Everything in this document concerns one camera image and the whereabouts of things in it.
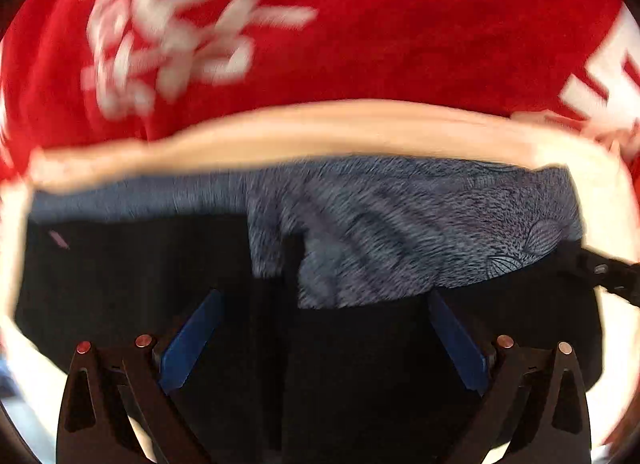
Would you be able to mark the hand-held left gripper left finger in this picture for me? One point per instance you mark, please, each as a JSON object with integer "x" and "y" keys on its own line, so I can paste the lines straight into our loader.
{"x": 192, "y": 339}

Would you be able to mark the peach blanket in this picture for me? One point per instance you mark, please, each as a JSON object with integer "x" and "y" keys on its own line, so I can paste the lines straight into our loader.
{"x": 350, "y": 129}

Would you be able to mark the black pants with blue pattern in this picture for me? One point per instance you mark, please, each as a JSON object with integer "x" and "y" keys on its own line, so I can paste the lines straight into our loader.
{"x": 375, "y": 224}

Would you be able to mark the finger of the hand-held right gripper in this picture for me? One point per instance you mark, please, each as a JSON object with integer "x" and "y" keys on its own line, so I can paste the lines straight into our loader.
{"x": 595, "y": 269}

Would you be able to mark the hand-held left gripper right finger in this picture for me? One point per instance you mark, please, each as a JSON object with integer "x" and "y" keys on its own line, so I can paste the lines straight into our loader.
{"x": 460, "y": 344}

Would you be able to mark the red printed blanket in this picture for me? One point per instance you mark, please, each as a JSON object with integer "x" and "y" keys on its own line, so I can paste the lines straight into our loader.
{"x": 400, "y": 19}

